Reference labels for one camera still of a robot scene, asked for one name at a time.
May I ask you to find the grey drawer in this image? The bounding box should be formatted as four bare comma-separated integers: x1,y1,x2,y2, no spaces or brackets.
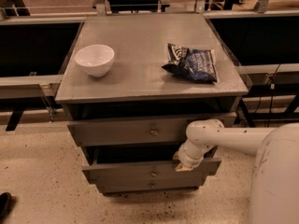
68,112,236,147
82,143,221,184
96,178,205,194

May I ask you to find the left metal railing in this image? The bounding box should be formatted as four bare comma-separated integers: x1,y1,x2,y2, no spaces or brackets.
0,17,85,132

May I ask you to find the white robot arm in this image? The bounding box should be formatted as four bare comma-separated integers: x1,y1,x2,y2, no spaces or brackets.
174,119,299,224

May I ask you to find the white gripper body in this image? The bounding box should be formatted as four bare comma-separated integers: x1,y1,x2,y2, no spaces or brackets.
178,140,212,168

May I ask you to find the grey top drawer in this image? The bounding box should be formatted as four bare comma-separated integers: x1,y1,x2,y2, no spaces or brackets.
68,112,236,147

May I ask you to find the metal railing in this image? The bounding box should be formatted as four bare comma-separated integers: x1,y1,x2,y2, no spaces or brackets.
0,17,85,132
205,13,299,127

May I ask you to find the white ceramic bowl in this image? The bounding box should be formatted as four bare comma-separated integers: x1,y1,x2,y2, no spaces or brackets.
75,44,115,77

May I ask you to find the black shoe at left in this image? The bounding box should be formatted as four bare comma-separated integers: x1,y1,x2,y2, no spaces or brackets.
0,192,11,218

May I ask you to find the grey drawer cabinet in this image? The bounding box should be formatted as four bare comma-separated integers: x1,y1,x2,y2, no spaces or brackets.
55,13,249,196

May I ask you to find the right metal railing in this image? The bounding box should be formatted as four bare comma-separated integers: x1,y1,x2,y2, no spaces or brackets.
205,13,299,127

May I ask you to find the blue chip bag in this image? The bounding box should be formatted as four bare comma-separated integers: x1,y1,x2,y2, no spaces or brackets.
162,44,218,83

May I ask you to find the black floor cable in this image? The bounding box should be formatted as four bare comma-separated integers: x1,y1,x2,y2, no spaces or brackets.
246,63,281,128

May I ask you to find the grey bottom drawer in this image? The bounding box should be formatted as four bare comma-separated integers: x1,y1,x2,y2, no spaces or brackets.
96,178,205,194

